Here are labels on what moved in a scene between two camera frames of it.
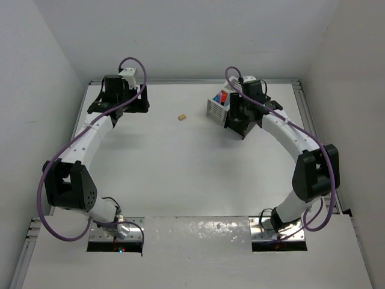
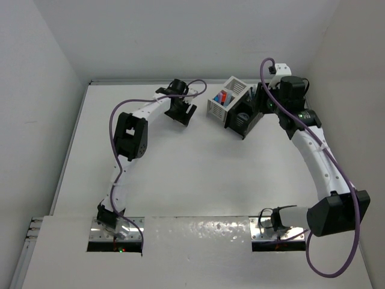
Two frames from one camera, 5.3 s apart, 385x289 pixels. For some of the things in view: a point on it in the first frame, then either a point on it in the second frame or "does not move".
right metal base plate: (261, 229) does not move
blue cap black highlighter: (216, 98) does not move
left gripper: (140, 105) -> (184, 117)
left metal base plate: (126, 232) does not move
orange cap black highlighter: (224, 96) does not move
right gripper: (242, 97) -> (262, 93)
